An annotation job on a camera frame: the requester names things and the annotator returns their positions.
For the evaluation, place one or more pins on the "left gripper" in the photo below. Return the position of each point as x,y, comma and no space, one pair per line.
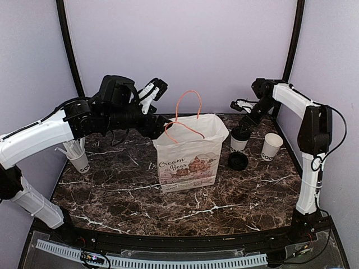
154,131

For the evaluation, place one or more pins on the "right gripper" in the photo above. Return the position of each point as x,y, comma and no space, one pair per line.
245,121

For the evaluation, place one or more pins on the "white paper coffee cup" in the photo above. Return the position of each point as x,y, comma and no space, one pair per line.
272,144

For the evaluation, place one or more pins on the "white paper takeout bag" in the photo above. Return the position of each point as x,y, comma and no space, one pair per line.
188,152

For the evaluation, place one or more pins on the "black plastic cup lids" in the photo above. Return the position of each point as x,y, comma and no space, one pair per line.
237,161

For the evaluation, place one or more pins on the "bundle of straws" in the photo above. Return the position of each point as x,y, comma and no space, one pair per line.
73,149

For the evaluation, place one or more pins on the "single black cup lid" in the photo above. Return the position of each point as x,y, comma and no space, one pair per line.
240,133

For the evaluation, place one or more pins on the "paper cup holding straws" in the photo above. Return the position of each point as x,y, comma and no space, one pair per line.
80,163

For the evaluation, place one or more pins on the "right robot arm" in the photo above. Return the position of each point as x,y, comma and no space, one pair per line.
314,136

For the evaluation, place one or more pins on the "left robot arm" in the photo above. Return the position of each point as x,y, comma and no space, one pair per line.
71,121

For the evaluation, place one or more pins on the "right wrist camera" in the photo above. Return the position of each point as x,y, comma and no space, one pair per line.
243,105

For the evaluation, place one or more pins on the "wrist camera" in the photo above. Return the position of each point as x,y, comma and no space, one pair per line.
153,91
243,105

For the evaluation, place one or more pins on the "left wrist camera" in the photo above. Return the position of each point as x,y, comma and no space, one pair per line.
153,91

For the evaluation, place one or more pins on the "right black frame post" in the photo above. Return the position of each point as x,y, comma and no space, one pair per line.
294,40

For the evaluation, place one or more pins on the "black frame post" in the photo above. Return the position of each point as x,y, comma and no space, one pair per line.
68,47
294,40

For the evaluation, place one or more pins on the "white slotted cable duct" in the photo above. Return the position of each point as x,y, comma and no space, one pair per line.
143,259

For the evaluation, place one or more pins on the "left black frame post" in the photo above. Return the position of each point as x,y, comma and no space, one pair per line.
68,47

